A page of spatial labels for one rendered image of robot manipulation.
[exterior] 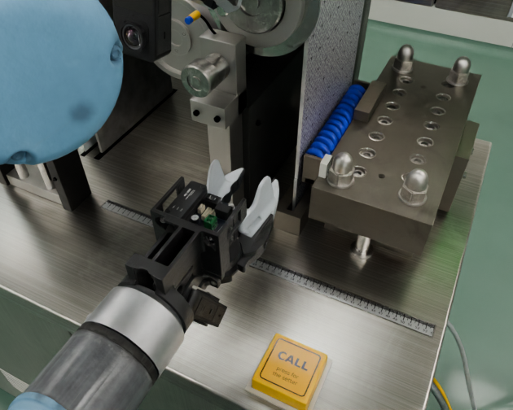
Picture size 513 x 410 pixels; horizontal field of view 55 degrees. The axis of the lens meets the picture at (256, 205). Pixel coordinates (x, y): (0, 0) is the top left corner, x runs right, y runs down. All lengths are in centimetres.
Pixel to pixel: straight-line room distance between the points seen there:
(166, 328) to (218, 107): 30
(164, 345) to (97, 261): 38
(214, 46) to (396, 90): 38
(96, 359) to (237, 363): 29
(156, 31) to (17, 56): 27
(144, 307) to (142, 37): 22
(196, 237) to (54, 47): 26
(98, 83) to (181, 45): 49
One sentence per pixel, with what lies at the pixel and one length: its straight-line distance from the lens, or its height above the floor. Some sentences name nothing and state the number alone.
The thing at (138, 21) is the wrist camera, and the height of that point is 129.
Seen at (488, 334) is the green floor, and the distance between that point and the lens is 188.
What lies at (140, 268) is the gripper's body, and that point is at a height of 116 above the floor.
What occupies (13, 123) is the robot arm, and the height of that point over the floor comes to 137.
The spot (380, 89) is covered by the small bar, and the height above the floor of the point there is 105.
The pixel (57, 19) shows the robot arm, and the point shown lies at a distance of 19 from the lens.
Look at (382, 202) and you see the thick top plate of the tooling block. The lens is 65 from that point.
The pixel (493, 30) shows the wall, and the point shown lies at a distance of 343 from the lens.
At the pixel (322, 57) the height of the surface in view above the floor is 116.
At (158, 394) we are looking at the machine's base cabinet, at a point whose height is 71.
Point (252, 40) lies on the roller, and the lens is 62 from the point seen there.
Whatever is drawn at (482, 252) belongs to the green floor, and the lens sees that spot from 210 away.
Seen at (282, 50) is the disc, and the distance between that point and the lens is 62.
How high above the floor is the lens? 147
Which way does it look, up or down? 45 degrees down
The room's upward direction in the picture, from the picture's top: straight up
